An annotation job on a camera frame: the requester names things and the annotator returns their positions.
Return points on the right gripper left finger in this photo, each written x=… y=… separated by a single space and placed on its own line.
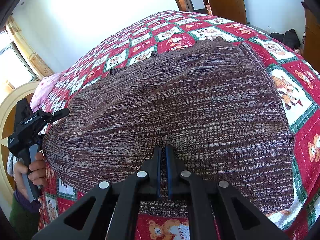
x=108 y=211

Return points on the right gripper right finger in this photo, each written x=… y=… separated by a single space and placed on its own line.
x=216 y=209

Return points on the brown knitted sweater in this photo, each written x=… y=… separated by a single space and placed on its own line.
x=213 y=102

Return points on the green sleeve left forearm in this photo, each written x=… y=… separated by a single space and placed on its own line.
x=24 y=216

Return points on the person's left hand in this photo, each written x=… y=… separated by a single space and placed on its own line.
x=37 y=174

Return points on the cream wooden headboard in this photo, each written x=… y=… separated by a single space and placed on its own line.
x=8 y=107

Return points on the pink pillow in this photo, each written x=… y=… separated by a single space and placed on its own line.
x=42 y=91

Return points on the yellow patterned curtain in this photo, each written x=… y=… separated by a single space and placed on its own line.
x=33 y=59

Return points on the red patchwork bedspread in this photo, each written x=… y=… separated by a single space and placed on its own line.
x=296 y=81

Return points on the wooden desk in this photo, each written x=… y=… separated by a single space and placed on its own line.
x=311 y=51

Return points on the black bag on floor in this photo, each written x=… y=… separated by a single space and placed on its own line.
x=290 y=38

